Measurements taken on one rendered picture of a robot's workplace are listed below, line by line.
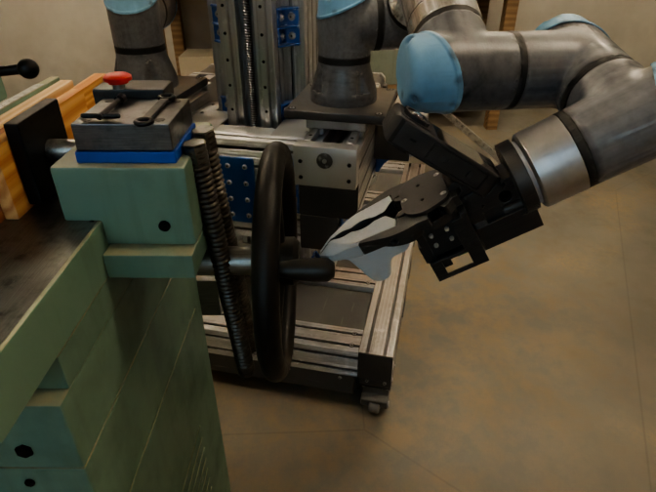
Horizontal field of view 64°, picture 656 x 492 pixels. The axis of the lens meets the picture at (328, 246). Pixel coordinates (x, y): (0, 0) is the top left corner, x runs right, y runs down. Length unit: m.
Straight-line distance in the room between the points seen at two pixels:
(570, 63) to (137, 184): 0.43
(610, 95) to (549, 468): 1.15
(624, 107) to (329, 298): 1.18
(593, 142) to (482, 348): 1.33
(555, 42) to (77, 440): 0.59
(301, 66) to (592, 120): 0.98
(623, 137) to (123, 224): 0.48
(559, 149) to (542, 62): 0.10
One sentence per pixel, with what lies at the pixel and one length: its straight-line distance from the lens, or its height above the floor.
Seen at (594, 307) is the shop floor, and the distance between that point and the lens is 2.09.
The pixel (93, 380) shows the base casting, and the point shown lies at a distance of 0.59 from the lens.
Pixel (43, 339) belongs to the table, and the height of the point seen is 0.87.
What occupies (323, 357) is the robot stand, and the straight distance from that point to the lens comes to 1.40.
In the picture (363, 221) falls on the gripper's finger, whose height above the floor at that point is 0.91.
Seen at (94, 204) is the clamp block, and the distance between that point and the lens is 0.59.
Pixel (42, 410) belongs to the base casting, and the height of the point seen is 0.79.
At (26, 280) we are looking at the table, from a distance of 0.52.
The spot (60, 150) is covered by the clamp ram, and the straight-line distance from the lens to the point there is 0.64.
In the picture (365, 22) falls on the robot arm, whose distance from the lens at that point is 1.16.
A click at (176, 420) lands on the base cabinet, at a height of 0.52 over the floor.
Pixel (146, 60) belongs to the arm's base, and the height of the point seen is 0.89.
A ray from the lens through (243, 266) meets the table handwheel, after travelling 0.64.
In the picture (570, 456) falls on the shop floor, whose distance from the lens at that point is 1.57.
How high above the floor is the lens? 1.17
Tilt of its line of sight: 32 degrees down
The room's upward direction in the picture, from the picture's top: straight up
